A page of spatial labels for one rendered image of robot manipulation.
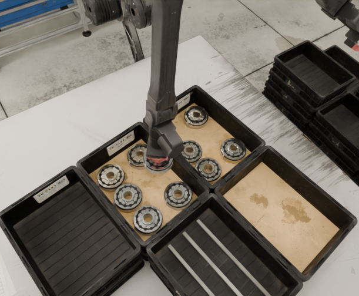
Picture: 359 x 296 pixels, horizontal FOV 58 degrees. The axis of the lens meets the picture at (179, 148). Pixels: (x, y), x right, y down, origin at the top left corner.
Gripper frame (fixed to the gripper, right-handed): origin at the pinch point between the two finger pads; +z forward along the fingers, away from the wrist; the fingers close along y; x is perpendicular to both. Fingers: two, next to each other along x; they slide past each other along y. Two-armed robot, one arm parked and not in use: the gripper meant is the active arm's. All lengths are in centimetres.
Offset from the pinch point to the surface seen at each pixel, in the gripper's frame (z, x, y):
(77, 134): 32, 40, 24
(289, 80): 49, -69, 86
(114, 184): 14.3, 15.7, -6.4
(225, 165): 16.7, -26.1, 7.4
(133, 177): 17.2, 9.7, -1.5
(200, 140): 17.4, -15.4, 18.4
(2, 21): 73, 134, 138
